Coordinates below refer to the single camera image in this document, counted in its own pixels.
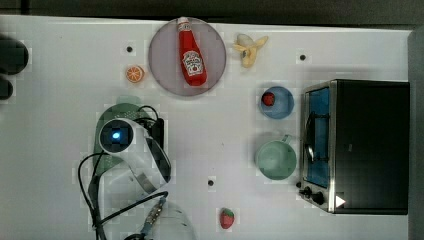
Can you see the peeled banana toy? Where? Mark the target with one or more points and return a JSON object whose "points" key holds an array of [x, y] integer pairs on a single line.
{"points": [[248, 48]]}

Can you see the red strawberry toy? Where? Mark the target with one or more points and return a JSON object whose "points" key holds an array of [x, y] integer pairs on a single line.
{"points": [[226, 218]]}

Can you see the blue bowl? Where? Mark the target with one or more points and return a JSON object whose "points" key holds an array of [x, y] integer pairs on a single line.
{"points": [[283, 106]]}

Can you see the red ketchup bottle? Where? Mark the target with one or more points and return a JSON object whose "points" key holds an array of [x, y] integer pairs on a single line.
{"points": [[191, 59]]}

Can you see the green mug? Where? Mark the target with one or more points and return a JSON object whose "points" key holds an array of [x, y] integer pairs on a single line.
{"points": [[276, 159]]}

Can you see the black object at left edge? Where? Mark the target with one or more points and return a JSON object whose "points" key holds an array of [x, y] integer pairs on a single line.
{"points": [[14, 57]]}

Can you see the grey round plate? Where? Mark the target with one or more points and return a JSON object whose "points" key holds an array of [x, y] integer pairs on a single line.
{"points": [[164, 60]]}

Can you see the black toaster oven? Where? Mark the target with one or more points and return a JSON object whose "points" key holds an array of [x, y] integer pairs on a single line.
{"points": [[355, 146]]}

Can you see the orange slice toy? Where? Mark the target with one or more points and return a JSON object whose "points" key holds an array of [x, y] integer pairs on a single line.
{"points": [[134, 73]]}

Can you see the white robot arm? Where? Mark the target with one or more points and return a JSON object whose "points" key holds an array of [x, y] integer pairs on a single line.
{"points": [[131, 200]]}

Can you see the small red fruit toy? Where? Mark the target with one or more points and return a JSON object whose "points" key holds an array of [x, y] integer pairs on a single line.
{"points": [[268, 99]]}

